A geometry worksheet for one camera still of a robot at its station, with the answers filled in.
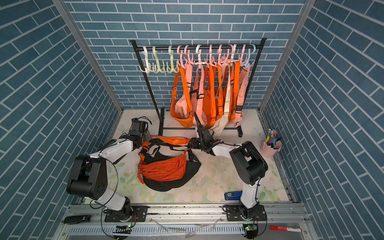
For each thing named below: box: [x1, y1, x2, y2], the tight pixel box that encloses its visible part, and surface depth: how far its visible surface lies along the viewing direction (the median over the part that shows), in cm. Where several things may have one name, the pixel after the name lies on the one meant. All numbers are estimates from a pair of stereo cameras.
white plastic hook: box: [139, 46, 152, 74], surface depth 72 cm
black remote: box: [63, 215, 92, 224], surface depth 72 cm
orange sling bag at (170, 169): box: [138, 135, 191, 184], surface depth 82 cm
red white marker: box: [270, 225, 302, 233], surface depth 71 cm
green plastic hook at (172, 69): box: [166, 45, 179, 74], surface depth 77 cm
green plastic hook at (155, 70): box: [152, 46, 165, 74], surface depth 77 cm
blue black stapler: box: [224, 190, 243, 201], surface depth 79 cm
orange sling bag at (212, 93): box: [203, 61, 241, 125], surface depth 86 cm
